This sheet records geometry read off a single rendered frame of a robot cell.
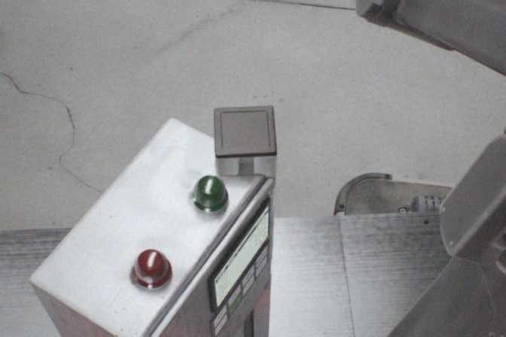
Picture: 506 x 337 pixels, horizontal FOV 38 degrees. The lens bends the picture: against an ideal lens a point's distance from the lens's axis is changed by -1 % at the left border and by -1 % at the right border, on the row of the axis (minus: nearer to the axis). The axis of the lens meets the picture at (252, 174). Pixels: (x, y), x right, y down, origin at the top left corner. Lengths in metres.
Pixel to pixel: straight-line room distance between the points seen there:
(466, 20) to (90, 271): 0.32
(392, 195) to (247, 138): 1.52
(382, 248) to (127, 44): 1.67
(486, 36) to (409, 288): 0.77
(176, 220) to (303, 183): 1.80
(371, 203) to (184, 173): 1.49
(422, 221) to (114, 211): 0.84
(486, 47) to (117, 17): 2.38
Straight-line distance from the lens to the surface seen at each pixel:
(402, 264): 1.26
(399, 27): 0.73
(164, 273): 0.49
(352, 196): 2.01
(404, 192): 2.05
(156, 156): 0.56
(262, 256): 0.62
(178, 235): 0.52
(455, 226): 0.41
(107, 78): 2.62
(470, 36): 0.55
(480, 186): 0.40
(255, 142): 0.53
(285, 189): 2.30
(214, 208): 0.52
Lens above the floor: 1.93
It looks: 56 degrees down
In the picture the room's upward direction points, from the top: straight up
